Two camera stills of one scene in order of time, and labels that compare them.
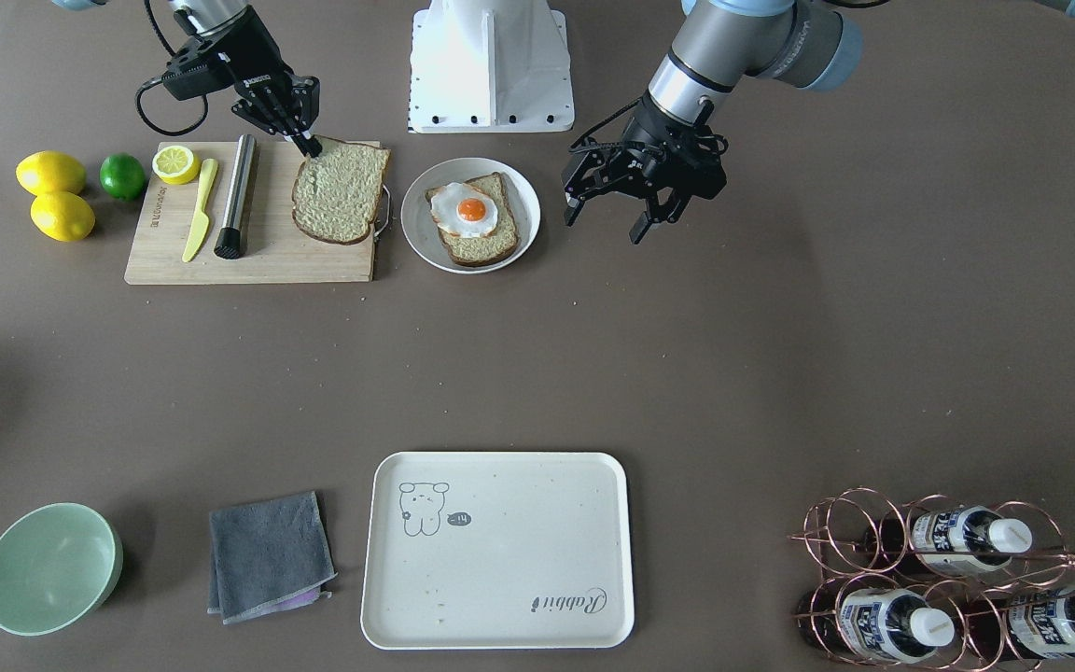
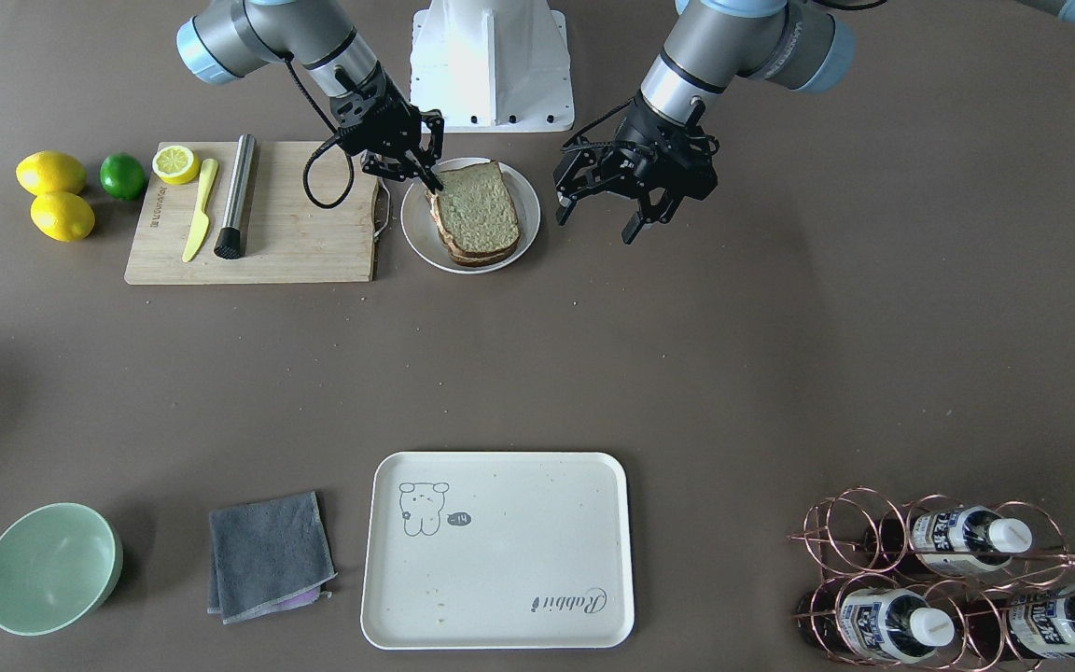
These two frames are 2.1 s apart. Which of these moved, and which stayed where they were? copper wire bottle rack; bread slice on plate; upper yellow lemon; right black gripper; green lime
Moved: right black gripper
Stayed: copper wire bottle rack; green lime; upper yellow lemon; bread slice on plate
